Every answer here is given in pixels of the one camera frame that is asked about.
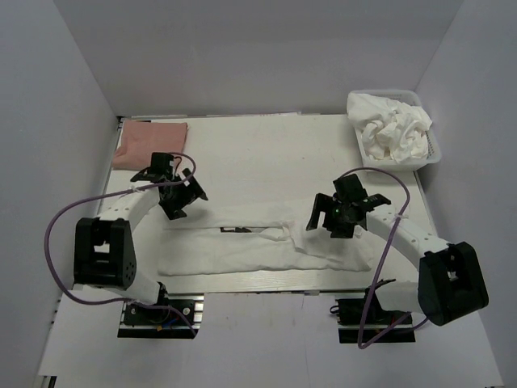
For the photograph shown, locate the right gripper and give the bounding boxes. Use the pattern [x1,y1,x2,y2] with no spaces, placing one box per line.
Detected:
[307,192,355,238]

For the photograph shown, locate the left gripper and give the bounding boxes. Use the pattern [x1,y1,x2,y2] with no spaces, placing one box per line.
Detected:
[160,167,206,220]

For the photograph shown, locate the white t shirt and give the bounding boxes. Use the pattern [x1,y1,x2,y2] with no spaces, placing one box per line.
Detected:
[158,199,373,276]

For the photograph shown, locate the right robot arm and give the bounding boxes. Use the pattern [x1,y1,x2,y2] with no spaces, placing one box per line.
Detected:
[306,174,489,326]

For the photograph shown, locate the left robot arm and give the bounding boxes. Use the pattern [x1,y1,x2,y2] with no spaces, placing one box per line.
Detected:
[74,152,208,323]

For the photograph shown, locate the crumpled white shirts in basket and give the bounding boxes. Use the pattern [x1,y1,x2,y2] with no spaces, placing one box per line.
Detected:
[347,92,432,164]

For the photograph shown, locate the folded pink t shirt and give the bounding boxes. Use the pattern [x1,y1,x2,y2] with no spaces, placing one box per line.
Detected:
[111,120,188,171]

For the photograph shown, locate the white plastic basket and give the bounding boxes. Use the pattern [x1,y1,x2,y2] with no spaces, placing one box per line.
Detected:
[347,90,441,171]

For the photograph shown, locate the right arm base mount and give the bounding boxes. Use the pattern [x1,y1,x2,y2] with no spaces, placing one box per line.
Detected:
[330,298,416,344]

